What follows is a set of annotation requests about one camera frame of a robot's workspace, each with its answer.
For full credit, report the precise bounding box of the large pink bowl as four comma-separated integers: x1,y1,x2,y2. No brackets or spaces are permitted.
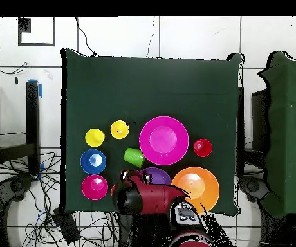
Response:
138,116,190,166

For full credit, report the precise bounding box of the green cup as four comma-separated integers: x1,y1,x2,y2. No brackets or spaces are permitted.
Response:
124,147,146,169

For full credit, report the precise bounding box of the tall yellow cup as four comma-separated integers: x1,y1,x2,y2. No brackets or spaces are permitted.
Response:
84,127,106,148

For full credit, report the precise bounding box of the short yellow cup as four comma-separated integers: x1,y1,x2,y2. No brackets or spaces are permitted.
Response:
109,120,130,140

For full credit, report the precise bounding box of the purple bowl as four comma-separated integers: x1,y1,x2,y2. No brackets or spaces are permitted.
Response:
138,167,172,186

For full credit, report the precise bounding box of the dark green table cloth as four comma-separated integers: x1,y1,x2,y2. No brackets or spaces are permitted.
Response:
61,48,243,216

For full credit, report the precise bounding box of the red cup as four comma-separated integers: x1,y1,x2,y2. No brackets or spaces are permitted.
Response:
192,138,214,158

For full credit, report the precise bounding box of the blue bowl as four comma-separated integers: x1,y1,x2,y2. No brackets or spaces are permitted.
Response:
80,149,107,176

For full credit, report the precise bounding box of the large orange bowl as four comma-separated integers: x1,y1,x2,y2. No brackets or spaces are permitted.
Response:
171,166,220,214

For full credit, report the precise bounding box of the small crimson bowl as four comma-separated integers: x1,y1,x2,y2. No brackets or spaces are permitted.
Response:
81,174,109,201

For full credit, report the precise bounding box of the black power strip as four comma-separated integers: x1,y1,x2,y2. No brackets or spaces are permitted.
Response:
53,208,81,244

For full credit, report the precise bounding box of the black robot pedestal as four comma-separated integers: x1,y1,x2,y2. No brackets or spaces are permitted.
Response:
116,213,172,247

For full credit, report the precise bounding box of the black floor cable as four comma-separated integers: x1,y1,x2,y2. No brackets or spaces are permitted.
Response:
75,16,99,57

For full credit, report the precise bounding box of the black metal frame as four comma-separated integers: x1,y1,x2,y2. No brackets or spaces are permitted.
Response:
0,80,42,174

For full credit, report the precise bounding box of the blue cable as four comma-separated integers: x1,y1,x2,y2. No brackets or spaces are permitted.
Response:
35,208,48,226

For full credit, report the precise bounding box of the black square floor frame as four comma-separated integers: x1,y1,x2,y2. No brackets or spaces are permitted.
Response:
17,16,56,47

